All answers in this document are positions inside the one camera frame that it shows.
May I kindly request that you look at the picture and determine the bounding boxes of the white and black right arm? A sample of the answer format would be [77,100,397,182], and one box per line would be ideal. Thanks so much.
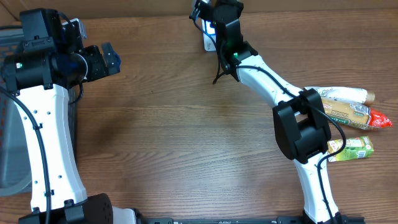
[189,0,345,223]

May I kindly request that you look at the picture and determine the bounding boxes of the grey plastic shopping basket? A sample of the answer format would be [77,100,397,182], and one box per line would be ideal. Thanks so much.
[1,29,77,197]

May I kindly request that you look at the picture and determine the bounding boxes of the white barcode scanner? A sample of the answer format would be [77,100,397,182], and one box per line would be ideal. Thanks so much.
[201,19,216,52]

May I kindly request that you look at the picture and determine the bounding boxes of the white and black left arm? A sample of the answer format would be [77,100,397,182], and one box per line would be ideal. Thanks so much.
[1,8,137,224]

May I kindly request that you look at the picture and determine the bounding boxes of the orange spaghetti pasta packet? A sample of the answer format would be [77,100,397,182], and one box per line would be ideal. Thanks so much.
[322,97,393,129]

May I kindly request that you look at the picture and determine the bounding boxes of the white tube with gold cap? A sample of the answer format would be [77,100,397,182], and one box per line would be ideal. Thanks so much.
[305,86,376,106]

